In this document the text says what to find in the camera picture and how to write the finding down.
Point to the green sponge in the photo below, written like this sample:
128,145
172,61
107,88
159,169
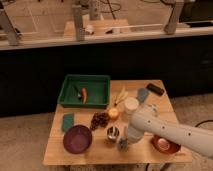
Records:
67,122

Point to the grey towel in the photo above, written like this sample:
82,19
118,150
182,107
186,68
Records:
122,144

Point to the purple bowl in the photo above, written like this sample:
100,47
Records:
77,139

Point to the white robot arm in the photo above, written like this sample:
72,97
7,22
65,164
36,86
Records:
145,119

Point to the wooden table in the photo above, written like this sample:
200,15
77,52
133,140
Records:
102,151

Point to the bunch of dark grapes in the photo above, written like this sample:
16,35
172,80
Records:
99,119

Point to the orange carrot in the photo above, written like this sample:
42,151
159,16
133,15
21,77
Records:
84,95

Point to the green plastic tray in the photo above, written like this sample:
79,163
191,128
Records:
98,91

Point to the yellow banana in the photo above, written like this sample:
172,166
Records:
121,96

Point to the small metal cup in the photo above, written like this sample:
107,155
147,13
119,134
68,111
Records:
113,133

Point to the small grey cloth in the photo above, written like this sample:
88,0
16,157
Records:
142,94

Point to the white round container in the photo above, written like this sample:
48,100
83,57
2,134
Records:
131,104

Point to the orange fruit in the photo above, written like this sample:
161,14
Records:
113,113

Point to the orange-red bowl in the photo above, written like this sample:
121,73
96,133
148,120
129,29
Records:
165,146

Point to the black rectangular block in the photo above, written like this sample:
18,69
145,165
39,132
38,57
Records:
155,89

